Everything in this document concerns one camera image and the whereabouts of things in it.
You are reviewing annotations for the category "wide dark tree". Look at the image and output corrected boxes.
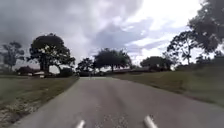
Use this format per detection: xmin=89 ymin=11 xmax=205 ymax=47
xmin=92 ymin=47 xmax=133 ymax=73

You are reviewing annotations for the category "white building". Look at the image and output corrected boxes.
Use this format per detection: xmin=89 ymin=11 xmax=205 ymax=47
xmin=49 ymin=64 xmax=61 ymax=75

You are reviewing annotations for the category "tall leafy tree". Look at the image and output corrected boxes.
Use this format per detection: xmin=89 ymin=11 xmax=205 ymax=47
xmin=188 ymin=0 xmax=224 ymax=59

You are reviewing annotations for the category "small dark tree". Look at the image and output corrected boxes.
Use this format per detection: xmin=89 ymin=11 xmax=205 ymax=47
xmin=76 ymin=57 xmax=95 ymax=75

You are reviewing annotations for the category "grass field with bare patches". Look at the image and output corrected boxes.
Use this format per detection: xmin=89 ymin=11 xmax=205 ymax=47
xmin=0 ymin=75 xmax=80 ymax=128

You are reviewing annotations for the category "large round-crowned tree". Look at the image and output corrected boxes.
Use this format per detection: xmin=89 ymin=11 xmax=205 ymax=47
xmin=27 ymin=32 xmax=77 ymax=78

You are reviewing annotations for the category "thin tall tree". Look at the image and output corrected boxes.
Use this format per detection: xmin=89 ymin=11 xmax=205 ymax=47
xmin=166 ymin=30 xmax=201 ymax=66

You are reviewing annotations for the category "sloping grass verge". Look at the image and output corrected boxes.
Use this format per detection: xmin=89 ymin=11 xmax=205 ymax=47
xmin=111 ymin=64 xmax=224 ymax=108

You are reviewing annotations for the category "robot's own part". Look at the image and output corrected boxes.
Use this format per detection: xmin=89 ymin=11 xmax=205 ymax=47
xmin=143 ymin=114 xmax=158 ymax=128
xmin=75 ymin=119 xmax=86 ymax=128

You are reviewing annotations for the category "grey asphalt road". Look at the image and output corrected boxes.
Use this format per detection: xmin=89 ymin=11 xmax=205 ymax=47
xmin=8 ymin=76 xmax=224 ymax=128

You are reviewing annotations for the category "low wide tree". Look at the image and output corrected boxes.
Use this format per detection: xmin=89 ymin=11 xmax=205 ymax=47
xmin=139 ymin=55 xmax=174 ymax=72

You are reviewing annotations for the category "small sparse tree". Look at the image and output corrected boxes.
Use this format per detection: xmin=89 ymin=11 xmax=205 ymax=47
xmin=0 ymin=41 xmax=26 ymax=72

